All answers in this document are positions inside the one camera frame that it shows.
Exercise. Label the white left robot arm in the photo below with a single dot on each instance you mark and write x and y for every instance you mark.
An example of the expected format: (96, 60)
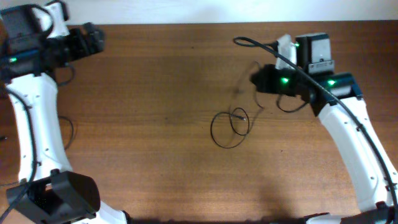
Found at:
(37, 43)

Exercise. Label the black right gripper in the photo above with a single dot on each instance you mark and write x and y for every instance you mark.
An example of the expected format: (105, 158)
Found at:
(268, 85)

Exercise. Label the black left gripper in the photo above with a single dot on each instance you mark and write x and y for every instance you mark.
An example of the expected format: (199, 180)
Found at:
(92, 37)

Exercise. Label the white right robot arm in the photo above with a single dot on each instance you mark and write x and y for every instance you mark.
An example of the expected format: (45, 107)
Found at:
(305, 68)

